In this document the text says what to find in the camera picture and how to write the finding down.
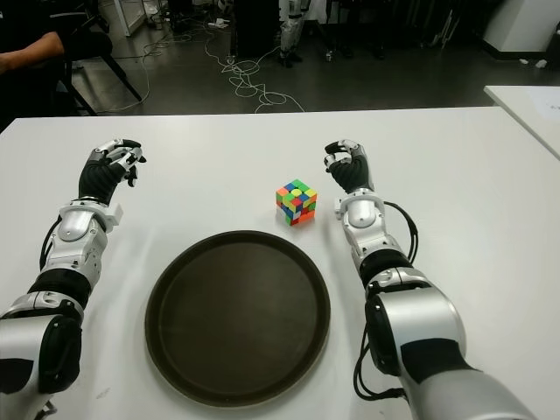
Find white side table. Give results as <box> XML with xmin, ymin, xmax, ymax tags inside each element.
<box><xmin>483</xmin><ymin>85</ymin><xmax>560</xmax><ymax>161</ymax></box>

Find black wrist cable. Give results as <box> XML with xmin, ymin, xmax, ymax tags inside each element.
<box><xmin>382</xmin><ymin>199</ymin><xmax>420</xmax><ymax>263</ymax></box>
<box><xmin>38</xmin><ymin>216</ymin><xmax>60</xmax><ymax>272</ymax></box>

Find multicoloured Rubik's cube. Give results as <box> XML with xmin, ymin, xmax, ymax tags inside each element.
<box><xmin>275</xmin><ymin>178</ymin><xmax>319</xmax><ymax>228</ymax></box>

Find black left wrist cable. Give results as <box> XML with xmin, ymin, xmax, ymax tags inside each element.
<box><xmin>38</xmin><ymin>216</ymin><xmax>60</xmax><ymax>272</ymax></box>

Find black cabinet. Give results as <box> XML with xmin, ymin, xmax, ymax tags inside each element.
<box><xmin>234</xmin><ymin>0</ymin><xmax>284</xmax><ymax>60</ymax></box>

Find round dark brown plate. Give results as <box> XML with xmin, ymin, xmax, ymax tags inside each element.
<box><xmin>144</xmin><ymin>229</ymin><xmax>333</xmax><ymax>407</ymax></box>

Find seated person in black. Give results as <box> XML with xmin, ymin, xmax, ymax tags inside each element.
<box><xmin>0</xmin><ymin>0</ymin><xmax>71</xmax><ymax>128</ymax></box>

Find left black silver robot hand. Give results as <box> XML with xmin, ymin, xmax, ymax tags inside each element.
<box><xmin>77</xmin><ymin>138</ymin><xmax>148</xmax><ymax>205</ymax></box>

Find black right elbow cable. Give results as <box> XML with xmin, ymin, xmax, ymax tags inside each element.
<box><xmin>353</xmin><ymin>332</ymin><xmax>408</xmax><ymax>400</ymax></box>

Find silver humanoid robot legs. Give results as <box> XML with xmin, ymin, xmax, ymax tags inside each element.
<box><xmin>278</xmin><ymin>0</ymin><xmax>305</xmax><ymax>67</ymax></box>

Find white glass-front cabinet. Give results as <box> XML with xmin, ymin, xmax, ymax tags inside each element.
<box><xmin>98</xmin><ymin>0</ymin><xmax>152</xmax><ymax>38</ymax></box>

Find white slanted cabinet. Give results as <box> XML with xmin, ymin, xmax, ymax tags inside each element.
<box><xmin>482</xmin><ymin>0</ymin><xmax>560</xmax><ymax>58</ymax></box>

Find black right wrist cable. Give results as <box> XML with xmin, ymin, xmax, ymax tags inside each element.
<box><xmin>382</xmin><ymin>199</ymin><xmax>420</xmax><ymax>263</ymax></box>

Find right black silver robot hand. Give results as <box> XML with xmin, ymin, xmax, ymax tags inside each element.
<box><xmin>323</xmin><ymin>138</ymin><xmax>376</xmax><ymax>195</ymax></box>

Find black chair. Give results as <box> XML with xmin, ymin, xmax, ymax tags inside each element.
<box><xmin>47</xmin><ymin>0</ymin><xmax>144</xmax><ymax>116</ymax></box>

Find tangled white floor cable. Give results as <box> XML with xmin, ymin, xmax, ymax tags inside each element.
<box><xmin>203</xmin><ymin>37</ymin><xmax>307</xmax><ymax>115</ymax></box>

